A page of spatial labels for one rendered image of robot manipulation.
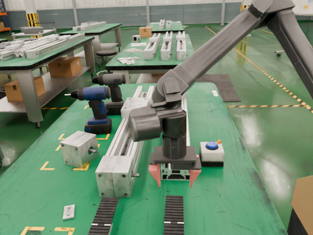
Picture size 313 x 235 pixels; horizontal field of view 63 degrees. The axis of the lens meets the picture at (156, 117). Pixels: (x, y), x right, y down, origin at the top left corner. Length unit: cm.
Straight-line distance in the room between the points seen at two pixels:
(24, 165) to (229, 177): 76
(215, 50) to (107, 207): 51
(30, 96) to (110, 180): 251
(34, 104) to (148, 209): 261
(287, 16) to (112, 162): 67
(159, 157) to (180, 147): 6
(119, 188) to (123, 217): 9
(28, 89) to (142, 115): 272
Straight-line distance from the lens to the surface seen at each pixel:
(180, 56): 267
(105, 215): 75
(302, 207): 81
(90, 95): 116
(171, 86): 56
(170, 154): 59
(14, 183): 103
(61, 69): 468
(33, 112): 330
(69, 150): 100
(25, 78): 318
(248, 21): 78
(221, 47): 69
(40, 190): 96
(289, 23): 85
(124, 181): 80
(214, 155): 94
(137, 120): 54
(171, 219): 72
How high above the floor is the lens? 133
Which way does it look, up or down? 24 degrees down
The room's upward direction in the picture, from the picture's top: 2 degrees counter-clockwise
